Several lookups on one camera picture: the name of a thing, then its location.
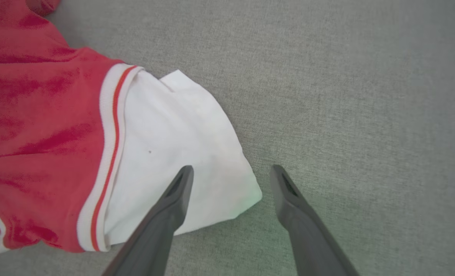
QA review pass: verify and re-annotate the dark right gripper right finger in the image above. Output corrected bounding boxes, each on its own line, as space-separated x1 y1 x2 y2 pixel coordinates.
270 165 360 276

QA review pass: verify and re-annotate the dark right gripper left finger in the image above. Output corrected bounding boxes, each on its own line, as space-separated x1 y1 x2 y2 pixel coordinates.
103 166 194 276

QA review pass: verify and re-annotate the red and white garment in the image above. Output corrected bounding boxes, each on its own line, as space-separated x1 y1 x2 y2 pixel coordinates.
0 0 263 258

